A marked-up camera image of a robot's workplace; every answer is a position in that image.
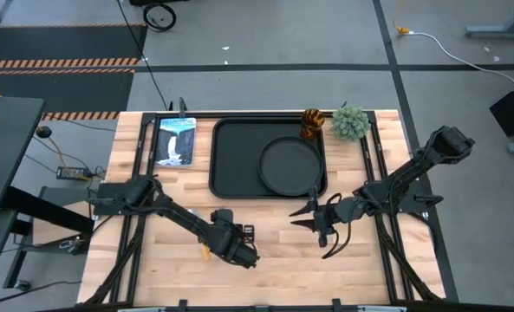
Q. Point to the black table rig frame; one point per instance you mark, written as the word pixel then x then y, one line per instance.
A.
pixel 145 143

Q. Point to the green artificial plant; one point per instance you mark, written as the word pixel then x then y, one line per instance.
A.
pixel 350 123

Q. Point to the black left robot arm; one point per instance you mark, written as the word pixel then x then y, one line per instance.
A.
pixel 183 216

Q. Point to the black rectangular tray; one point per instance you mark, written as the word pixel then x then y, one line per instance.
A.
pixel 235 160

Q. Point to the black power adapter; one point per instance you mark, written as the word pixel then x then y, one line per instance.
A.
pixel 72 173

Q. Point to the amber glass cup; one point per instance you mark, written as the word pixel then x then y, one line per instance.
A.
pixel 312 121

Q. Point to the caster wheel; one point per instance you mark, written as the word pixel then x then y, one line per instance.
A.
pixel 22 285

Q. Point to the black table clamp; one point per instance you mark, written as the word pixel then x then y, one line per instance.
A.
pixel 183 305
pixel 336 305
pixel 182 106

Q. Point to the black round plate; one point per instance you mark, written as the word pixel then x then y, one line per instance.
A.
pixel 290 167

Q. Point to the black desk frame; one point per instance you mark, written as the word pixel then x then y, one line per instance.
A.
pixel 44 210

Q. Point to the black mat striped edge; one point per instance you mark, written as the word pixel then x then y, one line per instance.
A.
pixel 66 91
pixel 66 43

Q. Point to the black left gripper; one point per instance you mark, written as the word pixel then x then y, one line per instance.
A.
pixel 228 247

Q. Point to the black desk top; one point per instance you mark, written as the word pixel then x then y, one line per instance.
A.
pixel 9 143

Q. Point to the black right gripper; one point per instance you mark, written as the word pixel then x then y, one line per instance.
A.
pixel 343 212

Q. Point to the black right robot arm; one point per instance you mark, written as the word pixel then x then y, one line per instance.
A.
pixel 412 167

